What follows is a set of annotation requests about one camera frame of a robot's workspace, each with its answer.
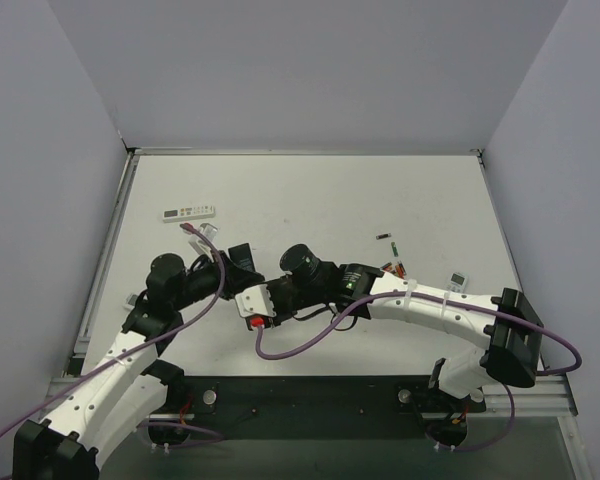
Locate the black tv remote control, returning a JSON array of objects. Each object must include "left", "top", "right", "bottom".
[{"left": 228, "top": 243, "right": 256, "bottom": 273}]

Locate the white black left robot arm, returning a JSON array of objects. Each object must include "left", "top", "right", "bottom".
[{"left": 12, "top": 244, "right": 264, "bottom": 479}]

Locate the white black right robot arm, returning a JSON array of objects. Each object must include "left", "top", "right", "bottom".
[{"left": 262, "top": 244, "right": 542, "bottom": 399}]

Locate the long white remote control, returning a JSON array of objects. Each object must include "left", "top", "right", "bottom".
[{"left": 162, "top": 205, "right": 216, "bottom": 223}]

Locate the small white remote left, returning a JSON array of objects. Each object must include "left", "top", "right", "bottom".
[{"left": 124, "top": 294, "right": 137, "bottom": 309}]

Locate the small white remote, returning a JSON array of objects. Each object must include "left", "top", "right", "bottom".
[
  {"left": 124, "top": 294, "right": 137, "bottom": 309},
  {"left": 446, "top": 272, "right": 468, "bottom": 293}
]

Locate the small white remote right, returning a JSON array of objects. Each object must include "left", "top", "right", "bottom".
[{"left": 446, "top": 272, "right": 468, "bottom": 293}]

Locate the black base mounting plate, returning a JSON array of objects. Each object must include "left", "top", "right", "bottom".
[{"left": 148, "top": 375, "right": 486, "bottom": 447}]

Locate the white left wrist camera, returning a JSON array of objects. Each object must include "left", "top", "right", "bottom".
[{"left": 180, "top": 222, "right": 219, "bottom": 259}]

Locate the aluminium frame rail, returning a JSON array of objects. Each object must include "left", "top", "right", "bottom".
[{"left": 36, "top": 376, "right": 577, "bottom": 419}]

